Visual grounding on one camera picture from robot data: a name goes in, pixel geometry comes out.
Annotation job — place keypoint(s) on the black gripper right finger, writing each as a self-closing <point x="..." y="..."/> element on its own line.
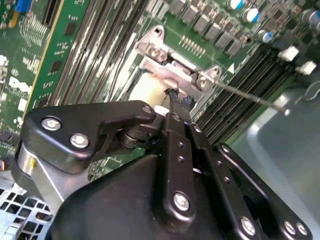
<point x="222" y="175"/>

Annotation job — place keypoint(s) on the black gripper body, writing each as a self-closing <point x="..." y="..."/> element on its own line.
<point x="112" y="200"/>

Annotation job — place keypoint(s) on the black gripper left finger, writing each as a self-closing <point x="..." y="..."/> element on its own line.
<point x="75" y="120"/>

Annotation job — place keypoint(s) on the silver CPU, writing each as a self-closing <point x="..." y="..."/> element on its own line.
<point x="147" y="90"/>

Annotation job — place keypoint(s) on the metal locking lever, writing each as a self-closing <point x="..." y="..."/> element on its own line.
<point x="250" y="97"/>

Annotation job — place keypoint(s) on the metal socket cover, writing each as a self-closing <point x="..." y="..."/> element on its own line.
<point x="172" y="74"/>

